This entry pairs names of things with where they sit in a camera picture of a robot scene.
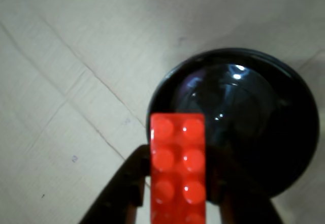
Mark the brown cardboard sheet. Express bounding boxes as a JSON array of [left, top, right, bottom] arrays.
[[0, 0, 325, 224]]

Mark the black round plastic bowl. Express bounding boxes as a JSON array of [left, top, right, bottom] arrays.
[[146, 47, 320, 201]]

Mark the red lego block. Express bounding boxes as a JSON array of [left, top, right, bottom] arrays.
[[149, 112, 206, 224]]

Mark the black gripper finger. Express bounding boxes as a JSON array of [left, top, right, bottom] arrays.
[[78, 144, 152, 224], [206, 145, 283, 224]]

